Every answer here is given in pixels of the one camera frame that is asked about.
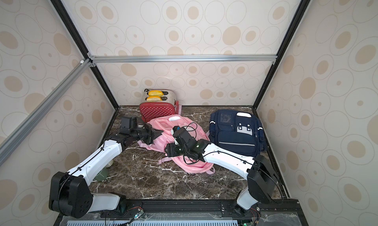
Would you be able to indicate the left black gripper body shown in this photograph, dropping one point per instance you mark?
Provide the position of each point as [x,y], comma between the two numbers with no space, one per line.
[142,133]

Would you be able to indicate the black left corner post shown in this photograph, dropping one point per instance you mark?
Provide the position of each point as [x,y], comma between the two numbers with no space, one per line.
[78,40]

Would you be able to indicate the horizontal aluminium frame bar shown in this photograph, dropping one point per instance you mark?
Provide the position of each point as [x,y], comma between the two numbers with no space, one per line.
[183,58]

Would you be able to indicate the diagonal aluminium frame bar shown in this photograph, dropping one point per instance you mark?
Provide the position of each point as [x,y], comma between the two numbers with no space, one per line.
[21,132]

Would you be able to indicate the right yellow toast slice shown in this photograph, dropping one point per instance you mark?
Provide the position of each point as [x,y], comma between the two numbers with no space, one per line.
[154,99]

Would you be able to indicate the navy blue backpack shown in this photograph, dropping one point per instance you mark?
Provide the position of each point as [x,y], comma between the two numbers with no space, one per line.
[238,132]

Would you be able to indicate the black corner post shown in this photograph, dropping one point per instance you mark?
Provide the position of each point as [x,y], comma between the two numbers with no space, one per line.
[78,40]
[299,13]

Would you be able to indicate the black right corner post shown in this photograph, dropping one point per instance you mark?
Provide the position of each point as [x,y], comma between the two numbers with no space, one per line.
[299,13]

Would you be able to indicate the small glass jar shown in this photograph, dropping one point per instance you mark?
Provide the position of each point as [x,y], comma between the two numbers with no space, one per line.
[109,164]

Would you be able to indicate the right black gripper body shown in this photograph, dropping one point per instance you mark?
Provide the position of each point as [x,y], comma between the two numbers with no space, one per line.
[173,149]

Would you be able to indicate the yellow toast slice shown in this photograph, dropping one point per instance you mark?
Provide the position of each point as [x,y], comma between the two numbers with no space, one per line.
[154,99]
[155,93]

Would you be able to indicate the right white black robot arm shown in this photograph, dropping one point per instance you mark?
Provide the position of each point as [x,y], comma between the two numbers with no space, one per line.
[261,178]

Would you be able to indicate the left yellow toast slice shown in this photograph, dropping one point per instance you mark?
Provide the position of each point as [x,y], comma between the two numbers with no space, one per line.
[155,93]

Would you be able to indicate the pink backpack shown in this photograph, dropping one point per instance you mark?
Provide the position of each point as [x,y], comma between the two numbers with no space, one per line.
[166,124]

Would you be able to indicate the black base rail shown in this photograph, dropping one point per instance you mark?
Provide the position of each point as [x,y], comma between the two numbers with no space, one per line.
[153,212]

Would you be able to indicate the red polka dot toaster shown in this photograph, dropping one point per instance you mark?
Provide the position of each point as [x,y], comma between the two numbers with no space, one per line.
[168,106]

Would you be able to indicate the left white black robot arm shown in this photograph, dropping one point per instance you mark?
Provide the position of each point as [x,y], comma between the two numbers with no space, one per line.
[69,191]

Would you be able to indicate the green ceramic mug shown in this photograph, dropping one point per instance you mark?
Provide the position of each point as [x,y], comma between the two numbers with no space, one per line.
[102,175]

